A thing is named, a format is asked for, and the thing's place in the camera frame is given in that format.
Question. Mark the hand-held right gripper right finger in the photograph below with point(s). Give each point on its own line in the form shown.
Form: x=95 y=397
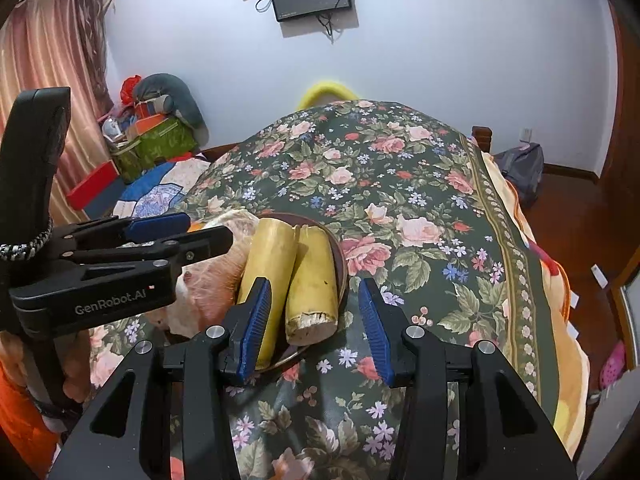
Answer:
x=375 y=330

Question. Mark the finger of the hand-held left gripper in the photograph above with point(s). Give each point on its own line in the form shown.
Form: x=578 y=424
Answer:
x=200 y=247
x=155 y=226

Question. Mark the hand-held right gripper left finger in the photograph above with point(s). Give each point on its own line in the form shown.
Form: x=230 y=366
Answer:
x=255 y=325

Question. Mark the pink pomelo segment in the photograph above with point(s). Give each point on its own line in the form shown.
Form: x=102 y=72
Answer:
x=205 y=300

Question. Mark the purple plate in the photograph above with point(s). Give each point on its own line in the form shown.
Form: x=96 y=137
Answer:
x=341 y=270

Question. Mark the yellow banana piece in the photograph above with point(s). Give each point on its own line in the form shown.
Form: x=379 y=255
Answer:
x=270 y=255
x=312 y=285

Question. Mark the person's left hand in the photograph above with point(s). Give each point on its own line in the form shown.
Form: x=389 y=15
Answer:
x=12 y=355

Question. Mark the blue patchwork quilt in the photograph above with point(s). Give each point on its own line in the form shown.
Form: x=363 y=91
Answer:
x=160 y=190

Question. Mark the red flat box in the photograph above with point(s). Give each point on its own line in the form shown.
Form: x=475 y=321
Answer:
x=92 y=187

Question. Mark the orange box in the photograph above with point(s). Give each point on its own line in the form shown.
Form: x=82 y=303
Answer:
x=147 y=125

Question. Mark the pink striped curtain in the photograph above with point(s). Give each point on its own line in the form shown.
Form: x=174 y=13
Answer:
x=50 y=50

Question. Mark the red fluffy decoration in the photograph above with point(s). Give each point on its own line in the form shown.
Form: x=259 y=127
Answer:
x=130 y=89

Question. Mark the floral blanket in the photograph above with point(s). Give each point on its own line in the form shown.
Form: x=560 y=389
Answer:
x=400 y=185

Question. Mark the orange blanket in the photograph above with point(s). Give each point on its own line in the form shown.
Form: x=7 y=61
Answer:
x=565 y=360

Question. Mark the yellow chair back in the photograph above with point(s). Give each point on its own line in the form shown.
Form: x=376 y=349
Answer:
x=325 y=87

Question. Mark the grey backpack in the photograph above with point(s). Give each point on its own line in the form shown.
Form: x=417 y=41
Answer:
x=520 y=172

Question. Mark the pink slipper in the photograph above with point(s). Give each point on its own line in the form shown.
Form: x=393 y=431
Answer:
x=612 y=362

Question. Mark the wooden bed post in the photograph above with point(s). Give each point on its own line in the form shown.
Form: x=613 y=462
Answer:
x=481 y=139

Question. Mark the white wall outlet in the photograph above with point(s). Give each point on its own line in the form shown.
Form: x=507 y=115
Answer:
x=526 y=134

